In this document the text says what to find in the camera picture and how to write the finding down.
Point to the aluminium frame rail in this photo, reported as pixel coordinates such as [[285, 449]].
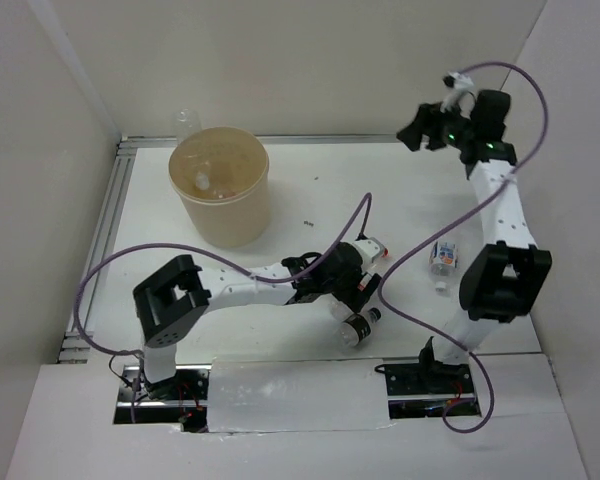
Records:
[[319, 187]]

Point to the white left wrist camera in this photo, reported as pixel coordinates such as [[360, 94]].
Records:
[[370, 250]]

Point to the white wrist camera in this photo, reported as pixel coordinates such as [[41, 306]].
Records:
[[370, 250], [459, 85]]

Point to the black-label black-cap bottle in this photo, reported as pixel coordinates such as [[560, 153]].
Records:
[[356, 328]]

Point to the clear bottle blue cap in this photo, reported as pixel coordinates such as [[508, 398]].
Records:
[[208, 187]]

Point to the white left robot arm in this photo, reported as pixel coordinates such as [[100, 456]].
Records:
[[171, 301]]

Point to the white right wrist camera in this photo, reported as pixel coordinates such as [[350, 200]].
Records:
[[459, 85]]

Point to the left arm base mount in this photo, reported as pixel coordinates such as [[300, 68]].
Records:
[[181, 400]]

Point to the blue-orange label white-cap bottle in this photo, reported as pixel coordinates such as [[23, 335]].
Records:
[[443, 264]]

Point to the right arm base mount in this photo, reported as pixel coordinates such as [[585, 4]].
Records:
[[425, 388]]

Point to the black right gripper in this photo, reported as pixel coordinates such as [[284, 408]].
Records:
[[411, 134]]

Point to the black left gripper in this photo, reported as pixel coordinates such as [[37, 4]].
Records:
[[357, 299]]

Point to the white taped cover sheet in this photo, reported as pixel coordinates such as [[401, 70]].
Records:
[[296, 396]]

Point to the large red-label water bottle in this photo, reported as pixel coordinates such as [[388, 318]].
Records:
[[340, 310]]

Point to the beige round plastic bin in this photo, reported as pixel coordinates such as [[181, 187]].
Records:
[[234, 155]]

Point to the clear bottle white-blue cap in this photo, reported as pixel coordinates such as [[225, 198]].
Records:
[[186, 124]]

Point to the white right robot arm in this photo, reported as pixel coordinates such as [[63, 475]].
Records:
[[505, 278]]

